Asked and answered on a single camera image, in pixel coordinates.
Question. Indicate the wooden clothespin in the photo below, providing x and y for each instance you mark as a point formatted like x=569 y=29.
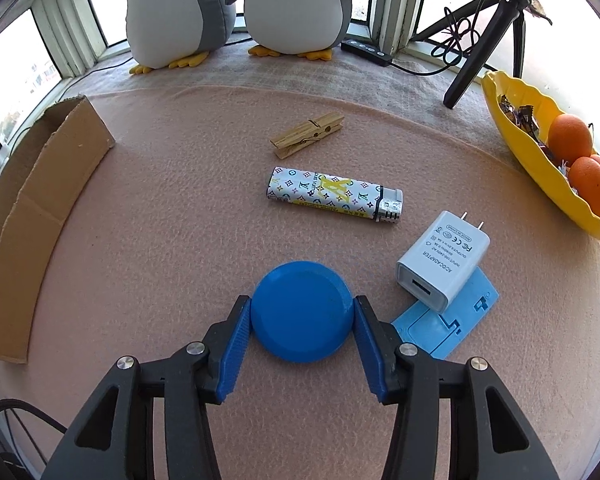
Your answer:
x=305 y=135

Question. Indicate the pile of wrapped candies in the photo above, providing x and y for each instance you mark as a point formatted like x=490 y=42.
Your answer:
x=522 y=117

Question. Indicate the black tripod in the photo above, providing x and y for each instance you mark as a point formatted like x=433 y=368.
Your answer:
x=480 y=55

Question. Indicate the large penguin plush toy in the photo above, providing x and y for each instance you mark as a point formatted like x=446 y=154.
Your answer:
x=170 y=10

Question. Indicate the white plug adapter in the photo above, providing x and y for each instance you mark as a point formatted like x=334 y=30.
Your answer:
x=440 y=260

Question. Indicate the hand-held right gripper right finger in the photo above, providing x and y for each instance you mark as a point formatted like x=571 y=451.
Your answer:
x=367 y=345

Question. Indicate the black remote power strip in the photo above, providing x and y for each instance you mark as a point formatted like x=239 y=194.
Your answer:
x=365 y=51

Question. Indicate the white patterned lighter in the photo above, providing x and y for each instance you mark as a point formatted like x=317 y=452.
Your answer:
x=325 y=192

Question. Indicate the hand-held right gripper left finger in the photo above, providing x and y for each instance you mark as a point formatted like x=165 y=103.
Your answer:
x=235 y=345

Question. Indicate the small penguin plush toy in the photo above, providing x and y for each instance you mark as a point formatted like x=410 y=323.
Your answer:
x=295 y=5

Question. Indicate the blue round disc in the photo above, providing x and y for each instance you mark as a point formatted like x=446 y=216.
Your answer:
x=300 y=310

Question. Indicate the cardboard box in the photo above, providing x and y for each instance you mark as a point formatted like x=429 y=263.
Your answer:
x=30 y=220

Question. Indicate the yellow bowl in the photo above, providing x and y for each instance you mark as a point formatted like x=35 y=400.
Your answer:
x=520 y=125

